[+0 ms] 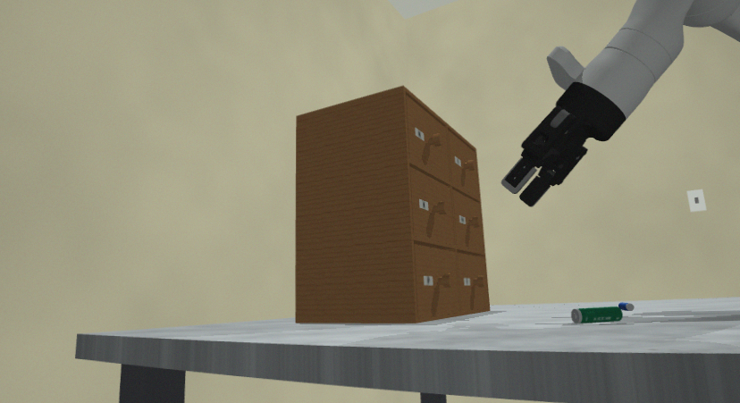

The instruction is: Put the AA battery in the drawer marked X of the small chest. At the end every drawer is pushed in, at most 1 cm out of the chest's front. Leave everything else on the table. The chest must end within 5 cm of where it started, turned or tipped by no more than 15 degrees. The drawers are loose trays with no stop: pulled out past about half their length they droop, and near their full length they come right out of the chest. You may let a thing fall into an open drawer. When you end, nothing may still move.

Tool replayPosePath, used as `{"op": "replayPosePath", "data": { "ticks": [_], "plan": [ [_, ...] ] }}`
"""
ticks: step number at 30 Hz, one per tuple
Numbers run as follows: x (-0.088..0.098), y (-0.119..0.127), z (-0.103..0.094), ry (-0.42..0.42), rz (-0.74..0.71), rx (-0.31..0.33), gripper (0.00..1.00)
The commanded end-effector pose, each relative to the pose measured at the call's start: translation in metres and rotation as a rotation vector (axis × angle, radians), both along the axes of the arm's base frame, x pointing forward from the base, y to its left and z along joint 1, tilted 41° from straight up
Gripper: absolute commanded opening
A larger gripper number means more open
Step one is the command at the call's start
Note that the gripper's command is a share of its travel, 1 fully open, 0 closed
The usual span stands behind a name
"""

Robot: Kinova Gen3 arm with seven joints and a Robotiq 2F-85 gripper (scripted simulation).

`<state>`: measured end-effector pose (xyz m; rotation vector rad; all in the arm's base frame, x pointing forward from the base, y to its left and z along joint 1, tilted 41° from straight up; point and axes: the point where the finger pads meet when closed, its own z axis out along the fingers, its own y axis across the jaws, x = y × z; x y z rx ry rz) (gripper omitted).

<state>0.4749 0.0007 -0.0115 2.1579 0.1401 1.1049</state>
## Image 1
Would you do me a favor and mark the brown wooden drawer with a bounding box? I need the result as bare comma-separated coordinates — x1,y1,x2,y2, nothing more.
414,244,459,318
409,166,455,245
406,96,450,181
452,189,484,252
457,252,489,312
448,130,479,197

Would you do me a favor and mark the brown wooden chest of drawers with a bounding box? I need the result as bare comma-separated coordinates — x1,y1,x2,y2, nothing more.
296,86,490,323

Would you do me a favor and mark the green aa battery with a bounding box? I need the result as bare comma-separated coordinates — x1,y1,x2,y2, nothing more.
571,306,623,323

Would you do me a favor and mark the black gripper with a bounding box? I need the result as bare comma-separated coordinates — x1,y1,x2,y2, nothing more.
501,82,626,207

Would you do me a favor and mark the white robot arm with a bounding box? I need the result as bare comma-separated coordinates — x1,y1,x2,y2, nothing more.
547,0,740,119

